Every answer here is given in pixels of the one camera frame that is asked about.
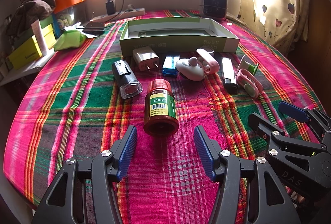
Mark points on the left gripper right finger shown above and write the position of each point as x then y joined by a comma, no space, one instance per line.
266,199

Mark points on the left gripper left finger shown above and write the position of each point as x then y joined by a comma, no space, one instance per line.
65,198

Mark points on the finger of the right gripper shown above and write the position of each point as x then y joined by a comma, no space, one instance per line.
294,111
261,128

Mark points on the pink oval clip green pad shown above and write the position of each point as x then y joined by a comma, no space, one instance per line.
250,84

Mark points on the brown bottle red cap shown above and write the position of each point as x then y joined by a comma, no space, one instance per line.
160,118

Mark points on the green white spool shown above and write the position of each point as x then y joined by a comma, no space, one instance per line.
252,68

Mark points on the black clear stamp device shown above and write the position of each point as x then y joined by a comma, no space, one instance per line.
126,80

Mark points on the pink folding clip long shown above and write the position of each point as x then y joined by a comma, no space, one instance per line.
209,64

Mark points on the white panda round gadget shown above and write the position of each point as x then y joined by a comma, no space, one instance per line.
190,69

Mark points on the white wall charger plug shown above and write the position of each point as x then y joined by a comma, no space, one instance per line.
145,58

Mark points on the blue usb device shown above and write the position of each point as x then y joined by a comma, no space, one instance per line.
169,65

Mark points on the plaid pink green tablecloth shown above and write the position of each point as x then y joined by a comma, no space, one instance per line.
74,108

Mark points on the green crumpled paper bag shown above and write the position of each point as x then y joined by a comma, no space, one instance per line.
69,39

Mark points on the green white cardboard box tray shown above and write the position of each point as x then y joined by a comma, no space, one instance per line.
175,34

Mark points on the black smartphone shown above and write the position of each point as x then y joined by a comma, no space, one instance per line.
94,28

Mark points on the yellow green box stack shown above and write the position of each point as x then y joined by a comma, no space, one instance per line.
26,47

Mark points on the small grey space heater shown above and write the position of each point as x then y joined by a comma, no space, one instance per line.
214,9

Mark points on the white tube upright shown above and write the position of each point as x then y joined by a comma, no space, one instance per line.
37,30

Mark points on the white power strip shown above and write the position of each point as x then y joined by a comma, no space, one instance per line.
119,15

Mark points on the brown checked cloth bundle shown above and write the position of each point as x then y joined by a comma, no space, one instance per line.
28,13

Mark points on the black charger with cable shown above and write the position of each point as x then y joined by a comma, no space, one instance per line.
111,7

